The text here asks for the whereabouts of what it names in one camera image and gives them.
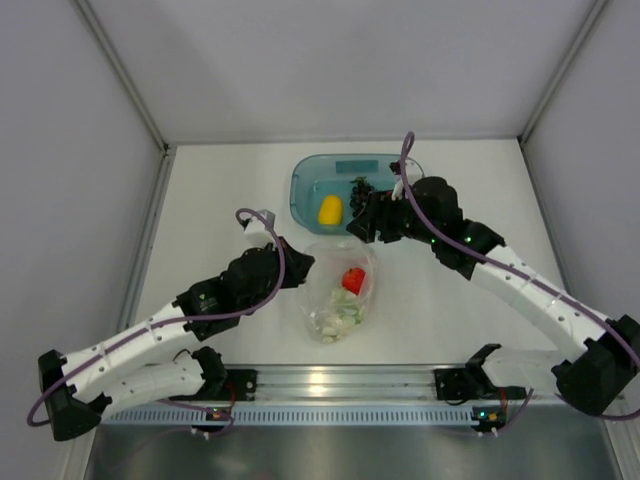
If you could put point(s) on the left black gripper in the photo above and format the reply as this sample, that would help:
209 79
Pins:
298 266

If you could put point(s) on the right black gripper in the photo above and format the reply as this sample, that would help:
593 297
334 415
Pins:
377 217

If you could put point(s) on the dark blue fake food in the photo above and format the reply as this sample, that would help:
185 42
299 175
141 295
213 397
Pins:
360 192

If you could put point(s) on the yellow fake food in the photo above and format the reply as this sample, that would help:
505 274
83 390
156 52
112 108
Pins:
331 211

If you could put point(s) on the red fake food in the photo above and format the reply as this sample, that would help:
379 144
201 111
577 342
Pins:
353 280

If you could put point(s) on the clear dotted zip bag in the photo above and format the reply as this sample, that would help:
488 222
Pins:
332 260

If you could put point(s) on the green fake lettuce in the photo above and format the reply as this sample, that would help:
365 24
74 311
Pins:
345 303

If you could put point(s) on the white fake food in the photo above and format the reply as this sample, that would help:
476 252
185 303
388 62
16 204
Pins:
335 328

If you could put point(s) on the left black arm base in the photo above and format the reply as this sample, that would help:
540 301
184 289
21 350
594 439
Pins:
240 385

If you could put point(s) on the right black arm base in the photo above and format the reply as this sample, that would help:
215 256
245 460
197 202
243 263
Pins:
455 386

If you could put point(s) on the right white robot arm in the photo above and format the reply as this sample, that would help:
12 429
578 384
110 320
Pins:
595 357

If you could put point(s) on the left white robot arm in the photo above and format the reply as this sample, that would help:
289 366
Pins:
166 356

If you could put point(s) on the teal plastic bin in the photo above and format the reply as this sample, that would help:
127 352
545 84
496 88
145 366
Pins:
317 176

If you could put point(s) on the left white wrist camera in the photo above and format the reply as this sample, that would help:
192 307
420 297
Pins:
257 226

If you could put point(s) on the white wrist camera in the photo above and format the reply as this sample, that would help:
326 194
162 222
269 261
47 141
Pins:
398 191
257 226

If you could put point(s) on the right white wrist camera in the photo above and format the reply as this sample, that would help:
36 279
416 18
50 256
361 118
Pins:
398 191

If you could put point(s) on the slotted cable duct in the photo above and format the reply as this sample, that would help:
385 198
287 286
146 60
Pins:
317 415

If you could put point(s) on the aluminium mounting rail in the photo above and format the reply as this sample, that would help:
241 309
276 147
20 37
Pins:
340 382

